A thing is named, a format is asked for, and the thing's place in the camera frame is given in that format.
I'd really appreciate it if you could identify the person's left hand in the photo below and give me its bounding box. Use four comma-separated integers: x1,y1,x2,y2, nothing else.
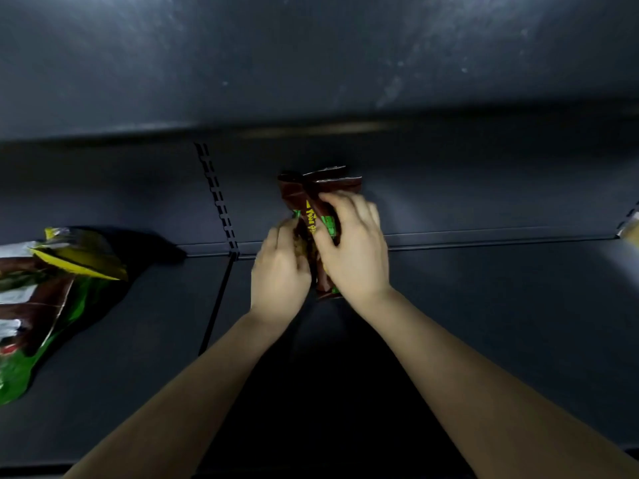
249,216,313,325

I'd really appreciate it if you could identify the person's right hand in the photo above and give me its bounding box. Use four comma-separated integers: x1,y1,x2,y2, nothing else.
312,190,392,315

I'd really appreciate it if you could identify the dark blue metal shelf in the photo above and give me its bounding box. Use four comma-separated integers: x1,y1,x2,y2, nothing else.
0,0,639,479

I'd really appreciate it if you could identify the person's left forearm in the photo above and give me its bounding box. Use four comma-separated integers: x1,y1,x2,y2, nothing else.
62,311,300,479

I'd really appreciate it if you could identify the person's right forearm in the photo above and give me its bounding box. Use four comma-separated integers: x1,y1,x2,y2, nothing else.
357,289,639,479

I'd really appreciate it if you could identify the heap of green brown bags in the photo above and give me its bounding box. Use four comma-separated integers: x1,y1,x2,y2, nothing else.
0,226,129,407

